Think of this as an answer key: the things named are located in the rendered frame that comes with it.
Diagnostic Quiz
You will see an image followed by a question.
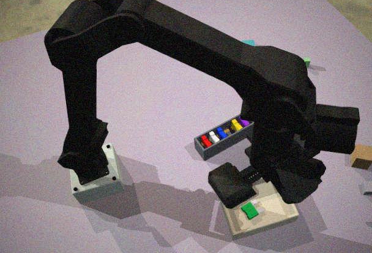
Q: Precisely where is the yellow fuse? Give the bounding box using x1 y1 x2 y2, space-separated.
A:
232 119 242 131

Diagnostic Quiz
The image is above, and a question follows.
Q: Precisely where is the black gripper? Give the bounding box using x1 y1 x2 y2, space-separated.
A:
208 130 320 209

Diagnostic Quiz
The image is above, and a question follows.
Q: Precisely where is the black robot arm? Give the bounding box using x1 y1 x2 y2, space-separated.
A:
44 0 360 204

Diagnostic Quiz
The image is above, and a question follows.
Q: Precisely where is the teal rectangular block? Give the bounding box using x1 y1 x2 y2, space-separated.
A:
242 40 256 46

